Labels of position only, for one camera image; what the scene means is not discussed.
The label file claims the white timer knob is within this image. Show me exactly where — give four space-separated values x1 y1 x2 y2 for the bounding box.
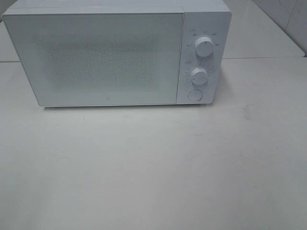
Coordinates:
190 68 208 85

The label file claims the white microwave oven body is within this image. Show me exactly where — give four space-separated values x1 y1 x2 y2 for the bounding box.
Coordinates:
2 2 232 107

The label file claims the round white door button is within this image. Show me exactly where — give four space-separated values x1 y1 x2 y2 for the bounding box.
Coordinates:
188 90 202 101

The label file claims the white microwave door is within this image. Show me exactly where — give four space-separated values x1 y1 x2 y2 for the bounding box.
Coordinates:
4 13 183 107

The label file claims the upper white power knob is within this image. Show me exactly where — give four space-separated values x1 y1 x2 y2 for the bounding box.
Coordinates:
194 34 214 58

